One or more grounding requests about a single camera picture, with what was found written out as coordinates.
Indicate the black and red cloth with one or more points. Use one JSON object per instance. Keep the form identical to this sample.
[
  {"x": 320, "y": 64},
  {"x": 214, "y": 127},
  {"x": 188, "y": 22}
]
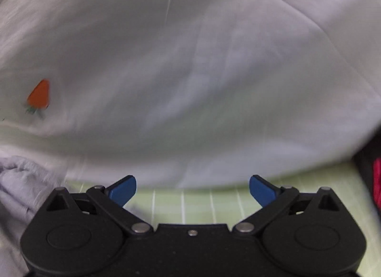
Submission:
[{"x": 372, "y": 170}]

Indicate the grey carrot print quilt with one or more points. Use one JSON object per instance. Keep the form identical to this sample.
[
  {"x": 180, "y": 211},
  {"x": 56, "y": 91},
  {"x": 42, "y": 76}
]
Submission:
[{"x": 190, "y": 71}]

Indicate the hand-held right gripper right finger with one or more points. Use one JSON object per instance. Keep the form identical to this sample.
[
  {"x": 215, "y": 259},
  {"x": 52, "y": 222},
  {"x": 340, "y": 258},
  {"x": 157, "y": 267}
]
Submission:
[{"x": 261, "y": 190}]

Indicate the grey sweatshirt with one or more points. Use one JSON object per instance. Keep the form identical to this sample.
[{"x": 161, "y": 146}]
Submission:
[{"x": 18, "y": 187}]

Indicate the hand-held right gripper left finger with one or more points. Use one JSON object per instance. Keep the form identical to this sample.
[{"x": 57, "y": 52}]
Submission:
[{"x": 123, "y": 190}]

